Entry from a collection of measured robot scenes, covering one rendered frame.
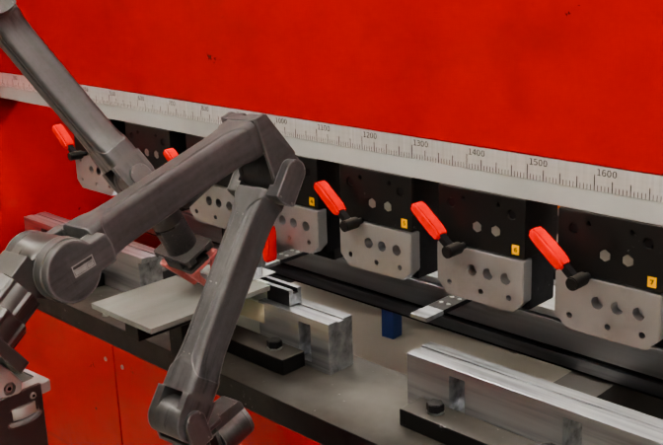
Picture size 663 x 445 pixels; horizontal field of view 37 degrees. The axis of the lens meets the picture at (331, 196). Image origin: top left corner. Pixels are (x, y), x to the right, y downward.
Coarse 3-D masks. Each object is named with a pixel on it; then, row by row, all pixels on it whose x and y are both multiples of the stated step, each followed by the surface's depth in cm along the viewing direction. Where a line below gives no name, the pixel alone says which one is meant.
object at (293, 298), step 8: (272, 280) 181; (280, 280) 180; (272, 288) 178; (280, 288) 176; (288, 288) 176; (296, 288) 177; (272, 296) 178; (280, 296) 177; (288, 296) 175; (296, 296) 176; (288, 304) 176
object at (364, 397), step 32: (96, 288) 215; (64, 320) 209; (96, 320) 199; (160, 352) 184; (224, 384) 172; (256, 384) 167; (288, 384) 167; (320, 384) 166; (352, 384) 166; (384, 384) 166; (288, 416) 160; (320, 416) 155; (352, 416) 155; (384, 416) 155
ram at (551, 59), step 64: (64, 0) 202; (128, 0) 186; (192, 0) 172; (256, 0) 161; (320, 0) 150; (384, 0) 141; (448, 0) 133; (512, 0) 126; (576, 0) 120; (640, 0) 114; (0, 64) 228; (64, 64) 208; (128, 64) 191; (192, 64) 176; (256, 64) 164; (320, 64) 153; (384, 64) 144; (448, 64) 136; (512, 64) 128; (576, 64) 122; (640, 64) 116; (192, 128) 181; (384, 128) 147; (448, 128) 138; (512, 128) 130; (576, 128) 124; (640, 128) 117; (512, 192) 133; (576, 192) 126
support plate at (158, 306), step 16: (208, 272) 186; (144, 288) 178; (160, 288) 178; (176, 288) 178; (192, 288) 178; (256, 288) 177; (96, 304) 172; (112, 304) 171; (128, 304) 171; (144, 304) 171; (160, 304) 171; (176, 304) 170; (192, 304) 170; (128, 320) 164; (144, 320) 164; (160, 320) 164; (176, 320) 164
